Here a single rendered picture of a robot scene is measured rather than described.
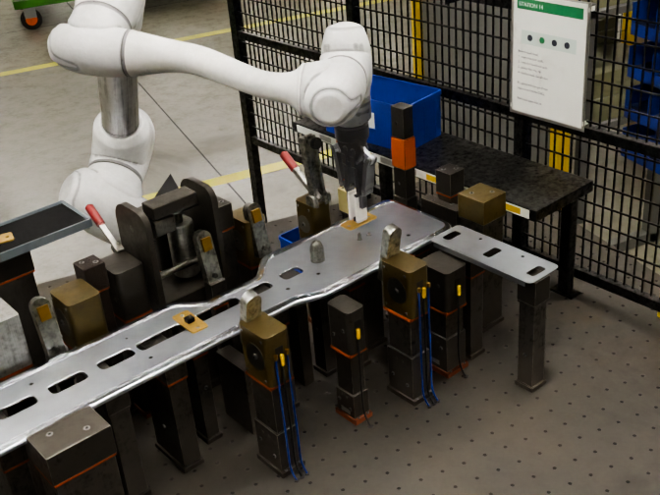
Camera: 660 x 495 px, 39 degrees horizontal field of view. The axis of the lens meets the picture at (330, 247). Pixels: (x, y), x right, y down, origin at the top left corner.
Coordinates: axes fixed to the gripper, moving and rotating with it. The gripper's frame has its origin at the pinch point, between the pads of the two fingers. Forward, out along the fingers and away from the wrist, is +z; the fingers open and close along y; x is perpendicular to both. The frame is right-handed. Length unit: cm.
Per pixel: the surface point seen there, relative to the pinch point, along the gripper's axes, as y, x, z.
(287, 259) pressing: -5.4, -17.1, 8.8
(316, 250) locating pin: 1.1, -13.5, 5.7
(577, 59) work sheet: 18, 54, -23
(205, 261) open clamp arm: -12.5, -33.7, 4.8
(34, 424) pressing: 7, -84, 9
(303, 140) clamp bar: -15.3, -1.7, -12.3
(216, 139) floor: -296, 145, 108
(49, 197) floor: -300, 41, 108
